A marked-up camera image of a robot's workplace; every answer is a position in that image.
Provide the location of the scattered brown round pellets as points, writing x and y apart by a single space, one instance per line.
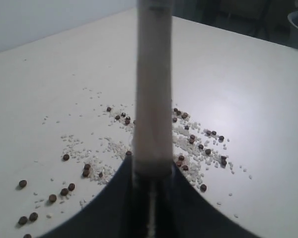
194 153

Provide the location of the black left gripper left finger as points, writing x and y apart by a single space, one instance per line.
120 210

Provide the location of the scattered white rice grains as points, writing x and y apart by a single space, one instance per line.
72 115

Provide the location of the white paint brush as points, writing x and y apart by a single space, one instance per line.
153 148

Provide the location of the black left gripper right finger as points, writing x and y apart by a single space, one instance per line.
181 212

